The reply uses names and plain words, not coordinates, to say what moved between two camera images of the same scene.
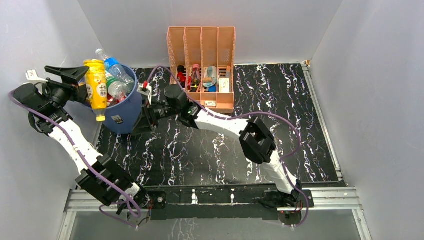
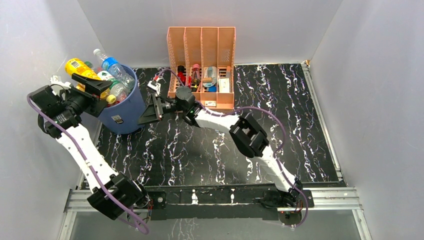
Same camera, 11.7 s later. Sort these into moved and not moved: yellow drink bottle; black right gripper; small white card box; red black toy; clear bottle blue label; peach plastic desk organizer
Moved: yellow drink bottle; black right gripper
Not moved: red black toy; clear bottle blue label; small white card box; peach plastic desk organizer
